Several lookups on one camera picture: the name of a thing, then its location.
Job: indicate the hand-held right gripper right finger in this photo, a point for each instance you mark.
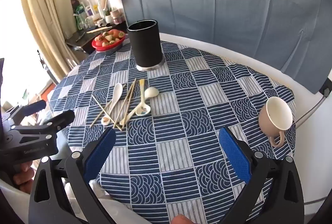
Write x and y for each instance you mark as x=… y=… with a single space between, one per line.
x=236 y=154

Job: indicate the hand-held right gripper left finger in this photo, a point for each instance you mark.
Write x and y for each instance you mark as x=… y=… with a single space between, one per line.
x=99 y=154

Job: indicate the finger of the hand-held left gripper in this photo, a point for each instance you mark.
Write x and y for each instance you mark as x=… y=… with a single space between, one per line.
x=33 y=107
x=61 y=119

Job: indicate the small printed white spoon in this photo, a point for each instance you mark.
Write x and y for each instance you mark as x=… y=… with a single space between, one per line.
x=105 y=119

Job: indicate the slim white ceramic spoon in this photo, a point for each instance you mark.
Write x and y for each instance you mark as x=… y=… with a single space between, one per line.
x=116 y=94

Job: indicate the plain white ceramic spoon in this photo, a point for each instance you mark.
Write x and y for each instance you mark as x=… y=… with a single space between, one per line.
x=151 y=92

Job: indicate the black cylindrical utensil holder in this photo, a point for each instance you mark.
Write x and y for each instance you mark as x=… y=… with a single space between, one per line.
x=145 y=43

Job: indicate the person's left hand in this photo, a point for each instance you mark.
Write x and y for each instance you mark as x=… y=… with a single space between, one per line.
x=23 y=174

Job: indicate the blue patterned tablecloth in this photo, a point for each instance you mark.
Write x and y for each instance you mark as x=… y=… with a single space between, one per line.
x=186 y=130

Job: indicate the beige ceramic cup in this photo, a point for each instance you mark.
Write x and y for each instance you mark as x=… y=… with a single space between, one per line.
x=276 y=116

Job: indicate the red fruit bowl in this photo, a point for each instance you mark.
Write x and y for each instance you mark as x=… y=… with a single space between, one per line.
x=109 y=47

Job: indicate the pile of strawberries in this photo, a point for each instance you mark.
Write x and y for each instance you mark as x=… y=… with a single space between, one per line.
x=106 y=38

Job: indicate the beige curtain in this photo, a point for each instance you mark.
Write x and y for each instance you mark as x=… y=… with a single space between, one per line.
x=44 y=11

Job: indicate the green bottle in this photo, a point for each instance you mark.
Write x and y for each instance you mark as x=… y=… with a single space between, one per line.
x=81 y=18

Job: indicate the red tomato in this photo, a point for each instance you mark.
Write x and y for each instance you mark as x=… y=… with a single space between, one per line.
x=115 y=33

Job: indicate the small white plant pot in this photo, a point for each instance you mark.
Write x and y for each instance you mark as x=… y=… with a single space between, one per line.
x=108 y=18

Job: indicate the white tube with purple label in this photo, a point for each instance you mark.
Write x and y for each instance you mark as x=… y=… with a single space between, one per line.
x=89 y=8

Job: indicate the pink jar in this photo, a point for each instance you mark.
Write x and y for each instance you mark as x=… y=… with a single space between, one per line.
x=117 y=17

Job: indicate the grey-blue backdrop cloth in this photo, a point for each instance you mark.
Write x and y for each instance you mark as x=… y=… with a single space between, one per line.
x=220 y=6

